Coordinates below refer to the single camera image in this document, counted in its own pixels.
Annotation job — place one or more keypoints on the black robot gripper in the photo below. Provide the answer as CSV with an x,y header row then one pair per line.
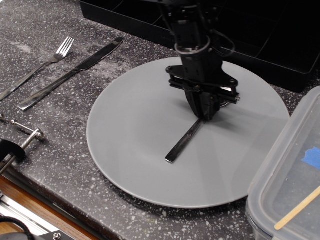
x,y
203,80

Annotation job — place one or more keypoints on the silver metal spoon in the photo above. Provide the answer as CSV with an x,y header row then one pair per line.
x,y
183,141

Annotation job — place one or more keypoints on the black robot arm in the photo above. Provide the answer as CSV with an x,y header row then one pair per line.
x,y
191,23

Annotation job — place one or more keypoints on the round grey plate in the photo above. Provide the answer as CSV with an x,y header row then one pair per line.
x,y
139,118

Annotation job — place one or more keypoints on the black compartment tray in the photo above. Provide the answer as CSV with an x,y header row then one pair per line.
x,y
279,40

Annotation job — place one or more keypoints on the silver metal table knife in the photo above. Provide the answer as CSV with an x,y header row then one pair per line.
x,y
85,65

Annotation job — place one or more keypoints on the blue tape piece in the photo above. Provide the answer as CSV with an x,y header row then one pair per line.
x,y
312,157

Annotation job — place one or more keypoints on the clear plastic container with lid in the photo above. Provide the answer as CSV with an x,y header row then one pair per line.
x,y
284,180

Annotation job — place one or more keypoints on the wooden stir stick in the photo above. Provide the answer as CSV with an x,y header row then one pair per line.
x,y
294,212

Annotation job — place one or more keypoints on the silver metal fork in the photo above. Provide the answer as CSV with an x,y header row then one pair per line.
x,y
60,54

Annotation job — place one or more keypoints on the aluminium rail with bracket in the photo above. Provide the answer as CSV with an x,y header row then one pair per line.
x,y
30,226

